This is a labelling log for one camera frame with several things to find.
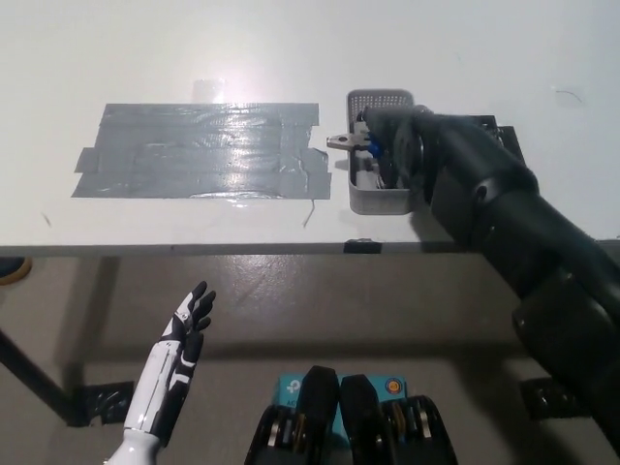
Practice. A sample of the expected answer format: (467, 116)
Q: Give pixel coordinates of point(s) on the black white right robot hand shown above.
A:
(407, 145)

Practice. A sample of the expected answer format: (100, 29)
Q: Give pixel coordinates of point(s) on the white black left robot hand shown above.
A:
(179, 349)

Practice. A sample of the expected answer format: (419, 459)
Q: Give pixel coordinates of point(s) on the grey plastic basket container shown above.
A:
(378, 201)

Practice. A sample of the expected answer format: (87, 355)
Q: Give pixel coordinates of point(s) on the black tape patch on table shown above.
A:
(506, 138)

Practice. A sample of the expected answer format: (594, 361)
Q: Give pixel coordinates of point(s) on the small black tape strip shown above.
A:
(362, 246)

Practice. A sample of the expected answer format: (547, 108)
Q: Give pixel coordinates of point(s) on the teal cardboard box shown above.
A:
(289, 387)

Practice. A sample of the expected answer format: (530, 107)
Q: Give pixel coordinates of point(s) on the black table leg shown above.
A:
(29, 373)

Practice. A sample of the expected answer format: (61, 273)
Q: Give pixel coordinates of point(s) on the grey duct tape patch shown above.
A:
(194, 150)

